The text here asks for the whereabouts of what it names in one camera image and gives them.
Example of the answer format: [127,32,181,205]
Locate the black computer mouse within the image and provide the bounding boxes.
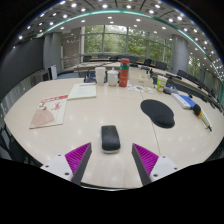
[100,124,122,155]

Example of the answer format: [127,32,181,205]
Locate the white paper document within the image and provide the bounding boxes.
[67,82,98,101]

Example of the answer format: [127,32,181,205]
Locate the black mouse pad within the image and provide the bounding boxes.
[140,98,176,130]

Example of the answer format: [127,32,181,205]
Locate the white and blue book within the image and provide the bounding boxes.
[171,92,198,110]

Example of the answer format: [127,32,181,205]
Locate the black conference desk unit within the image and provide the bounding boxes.
[162,84,179,95]

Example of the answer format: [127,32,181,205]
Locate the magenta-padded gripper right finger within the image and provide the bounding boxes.
[131,142,180,186]

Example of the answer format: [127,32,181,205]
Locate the red and white booklet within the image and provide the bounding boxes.
[28,94,69,130]

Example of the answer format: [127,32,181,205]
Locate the ceiling lights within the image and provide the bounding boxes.
[16,0,221,71]

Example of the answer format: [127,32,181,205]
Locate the white cardboard box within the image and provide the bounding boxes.
[129,67,155,88]

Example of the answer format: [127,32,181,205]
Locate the black chairs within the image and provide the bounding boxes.
[83,53,224,111]

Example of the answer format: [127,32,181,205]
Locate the white lidded mug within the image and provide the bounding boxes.
[106,68,120,87]

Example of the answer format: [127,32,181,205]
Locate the red bottle with green band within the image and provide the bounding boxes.
[118,58,131,88]

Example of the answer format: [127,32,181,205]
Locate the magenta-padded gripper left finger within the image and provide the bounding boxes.
[39,142,93,185]

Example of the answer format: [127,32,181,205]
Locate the white paper cup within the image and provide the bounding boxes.
[94,66,107,87]

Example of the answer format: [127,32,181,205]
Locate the colourful printed sheet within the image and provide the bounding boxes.
[126,83,155,95]

